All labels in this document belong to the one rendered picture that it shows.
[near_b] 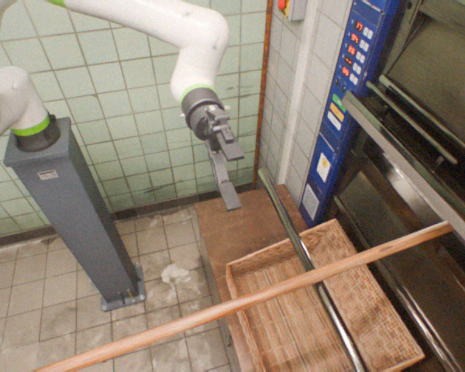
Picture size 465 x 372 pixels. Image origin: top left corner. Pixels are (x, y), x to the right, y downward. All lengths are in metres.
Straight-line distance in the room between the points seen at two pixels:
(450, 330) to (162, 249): 1.70
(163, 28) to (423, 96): 0.64
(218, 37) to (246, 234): 1.06
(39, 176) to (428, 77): 1.23
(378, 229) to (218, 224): 0.78
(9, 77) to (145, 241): 1.49
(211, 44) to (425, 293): 0.92
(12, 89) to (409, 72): 1.09
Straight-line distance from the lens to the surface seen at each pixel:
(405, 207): 1.09
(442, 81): 0.93
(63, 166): 1.27
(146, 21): 0.80
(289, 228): 0.92
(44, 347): 2.24
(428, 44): 0.99
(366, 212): 1.26
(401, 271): 1.19
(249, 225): 1.64
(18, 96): 1.15
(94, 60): 1.75
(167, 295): 2.12
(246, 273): 1.47
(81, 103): 1.86
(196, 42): 0.77
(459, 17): 0.92
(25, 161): 1.25
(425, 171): 0.80
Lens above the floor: 1.92
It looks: 48 degrees down
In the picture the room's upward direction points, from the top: straight up
